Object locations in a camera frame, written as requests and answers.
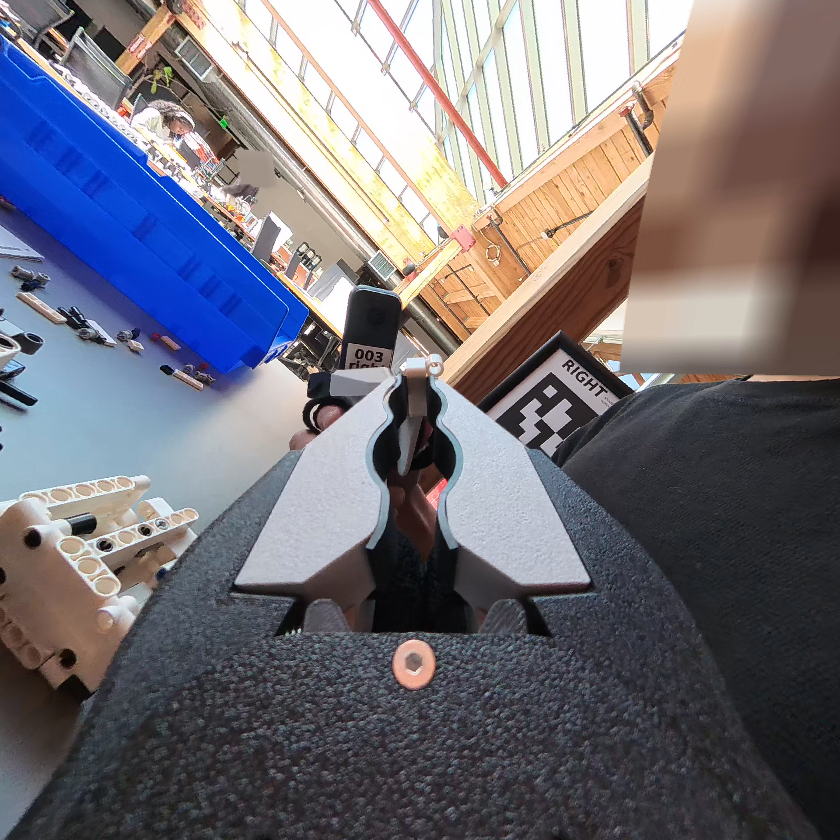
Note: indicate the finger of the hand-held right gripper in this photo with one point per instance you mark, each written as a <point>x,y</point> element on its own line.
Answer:
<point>351,386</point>
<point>410,446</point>

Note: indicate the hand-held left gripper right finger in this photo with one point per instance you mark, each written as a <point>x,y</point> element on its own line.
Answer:
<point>518,525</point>

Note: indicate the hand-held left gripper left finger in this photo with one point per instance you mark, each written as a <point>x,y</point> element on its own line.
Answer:
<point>315,525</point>

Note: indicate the small white lego connector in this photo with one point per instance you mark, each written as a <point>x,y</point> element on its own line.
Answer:
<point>415,387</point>

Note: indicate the white lego subassembly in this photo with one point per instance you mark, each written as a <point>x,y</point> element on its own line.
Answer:
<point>65,577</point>

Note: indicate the scattered small lego pieces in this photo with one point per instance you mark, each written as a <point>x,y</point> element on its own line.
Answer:
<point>43,307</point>

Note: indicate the person's left hand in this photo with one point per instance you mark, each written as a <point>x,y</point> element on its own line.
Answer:
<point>407,512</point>

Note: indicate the person's right hand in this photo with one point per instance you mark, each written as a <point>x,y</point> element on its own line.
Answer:
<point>305,441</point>

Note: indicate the black framed marker sign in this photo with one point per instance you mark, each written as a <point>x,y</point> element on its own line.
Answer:
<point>544,407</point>

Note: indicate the red ceiling pipe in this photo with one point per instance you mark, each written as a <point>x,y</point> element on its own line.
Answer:
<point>433,85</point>

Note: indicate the blue plastic bin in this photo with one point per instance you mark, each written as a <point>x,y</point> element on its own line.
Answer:
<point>131,216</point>

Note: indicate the wooden post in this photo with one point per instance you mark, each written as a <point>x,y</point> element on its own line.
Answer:
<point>558,289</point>

